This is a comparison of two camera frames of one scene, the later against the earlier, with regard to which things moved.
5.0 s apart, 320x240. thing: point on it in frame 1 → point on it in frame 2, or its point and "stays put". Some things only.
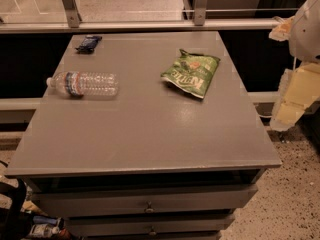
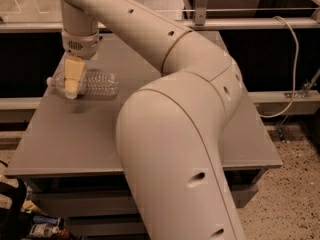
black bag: [14, 222] stays put
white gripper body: [307, 34] → [80, 46]
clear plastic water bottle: [81, 84] stays put
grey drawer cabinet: [145, 135] stays put
